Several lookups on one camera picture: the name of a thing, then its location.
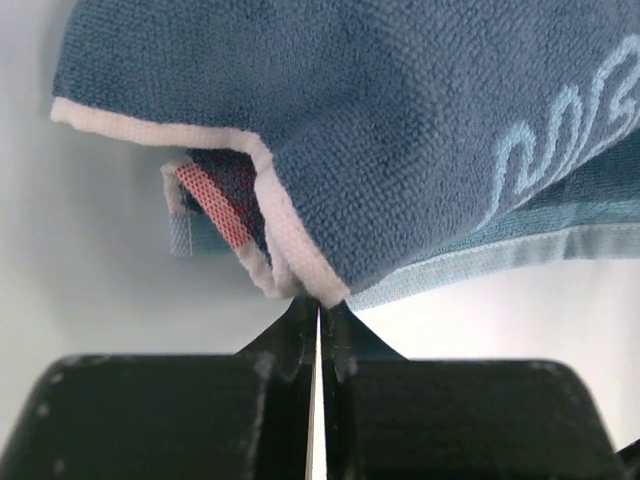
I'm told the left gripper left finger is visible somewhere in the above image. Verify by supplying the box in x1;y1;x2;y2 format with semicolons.
1;298;318;479

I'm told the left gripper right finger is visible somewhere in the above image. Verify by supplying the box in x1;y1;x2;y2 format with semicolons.
319;305;625;479

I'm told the dark blue cream-edged towel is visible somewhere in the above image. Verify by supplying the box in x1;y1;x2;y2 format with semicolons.
51;1;639;308

